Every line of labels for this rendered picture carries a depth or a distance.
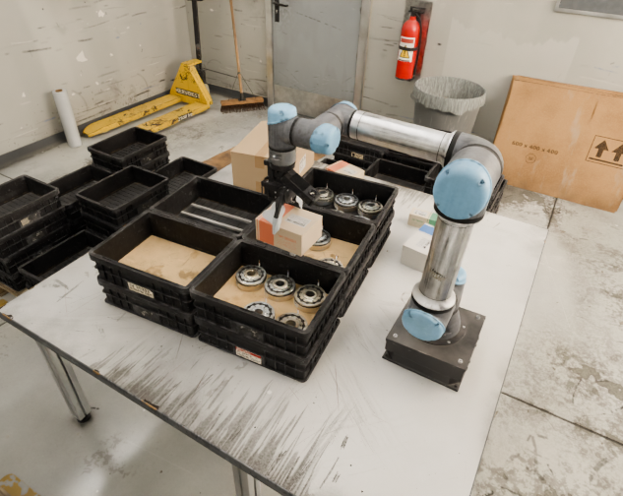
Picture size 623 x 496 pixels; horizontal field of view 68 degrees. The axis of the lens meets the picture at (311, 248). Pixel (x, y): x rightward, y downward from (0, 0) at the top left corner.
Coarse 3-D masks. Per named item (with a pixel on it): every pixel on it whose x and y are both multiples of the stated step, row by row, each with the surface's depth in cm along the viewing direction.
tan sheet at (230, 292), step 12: (228, 288) 155; (264, 288) 155; (228, 300) 150; (240, 300) 150; (252, 300) 151; (264, 300) 151; (288, 300) 151; (276, 312) 147; (288, 312) 147; (300, 312) 147
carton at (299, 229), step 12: (288, 216) 138; (300, 216) 138; (312, 216) 139; (264, 228) 137; (288, 228) 133; (300, 228) 133; (312, 228) 136; (264, 240) 140; (276, 240) 137; (288, 240) 134; (300, 240) 132; (312, 240) 138; (300, 252) 134
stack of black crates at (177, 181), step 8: (176, 160) 300; (184, 160) 305; (192, 160) 301; (160, 168) 290; (168, 168) 296; (176, 168) 303; (184, 168) 309; (192, 168) 305; (200, 168) 301; (208, 168) 297; (216, 168) 293; (168, 176) 299; (176, 176) 304; (184, 176) 305; (192, 176) 305; (208, 176) 288; (168, 184) 296; (176, 184) 296
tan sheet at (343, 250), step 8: (336, 240) 178; (328, 248) 174; (336, 248) 174; (344, 248) 174; (352, 248) 174; (312, 256) 170; (320, 256) 170; (328, 256) 170; (344, 256) 170; (344, 264) 167
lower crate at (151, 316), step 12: (108, 288) 158; (120, 288) 155; (108, 300) 164; (120, 300) 161; (132, 300) 158; (144, 300) 152; (132, 312) 160; (144, 312) 157; (156, 312) 155; (168, 312) 150; (180, 312) 147; (168, 324) 156; (180, 324) 153; (192, 324) 150; (192, 336) 153
